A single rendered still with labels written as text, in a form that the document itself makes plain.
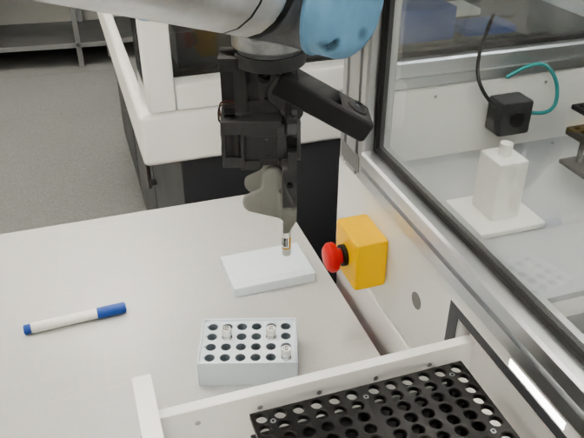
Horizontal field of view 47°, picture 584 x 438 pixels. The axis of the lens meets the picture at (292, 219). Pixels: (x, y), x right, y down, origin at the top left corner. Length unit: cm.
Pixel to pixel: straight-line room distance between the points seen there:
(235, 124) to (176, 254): 46
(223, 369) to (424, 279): 27
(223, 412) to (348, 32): 38
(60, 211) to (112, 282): 175
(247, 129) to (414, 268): 27
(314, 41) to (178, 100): 79
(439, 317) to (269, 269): 33
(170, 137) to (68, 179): 180
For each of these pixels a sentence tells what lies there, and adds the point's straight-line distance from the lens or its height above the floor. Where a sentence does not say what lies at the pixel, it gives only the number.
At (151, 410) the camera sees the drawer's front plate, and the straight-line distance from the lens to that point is 62.
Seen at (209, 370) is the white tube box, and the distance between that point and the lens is 85.
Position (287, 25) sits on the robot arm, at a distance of 45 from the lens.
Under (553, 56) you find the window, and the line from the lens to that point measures 58.
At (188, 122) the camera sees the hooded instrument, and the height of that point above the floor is 88.
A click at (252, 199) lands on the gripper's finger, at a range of 73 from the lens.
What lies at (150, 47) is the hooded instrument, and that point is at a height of 103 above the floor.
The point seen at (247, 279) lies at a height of 78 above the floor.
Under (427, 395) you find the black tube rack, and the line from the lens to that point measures 67.
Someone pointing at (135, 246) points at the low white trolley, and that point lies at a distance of 113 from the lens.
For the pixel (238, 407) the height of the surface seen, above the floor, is 88.
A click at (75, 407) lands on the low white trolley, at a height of 76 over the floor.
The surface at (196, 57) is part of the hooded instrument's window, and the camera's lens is 123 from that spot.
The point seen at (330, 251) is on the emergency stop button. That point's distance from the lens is 86.
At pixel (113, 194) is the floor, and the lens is 286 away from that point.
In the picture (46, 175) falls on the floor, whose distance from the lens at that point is 309.
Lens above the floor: 138
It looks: 32 degrees down
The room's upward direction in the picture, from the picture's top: straight up
